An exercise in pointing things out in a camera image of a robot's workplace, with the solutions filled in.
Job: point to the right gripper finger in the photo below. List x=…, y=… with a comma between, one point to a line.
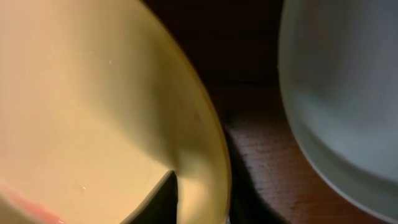
x=160, y=206

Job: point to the yellow plate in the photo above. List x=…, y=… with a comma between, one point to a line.
x=99, y=106

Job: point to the light green plate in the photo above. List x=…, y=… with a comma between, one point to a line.
x=338, y=80

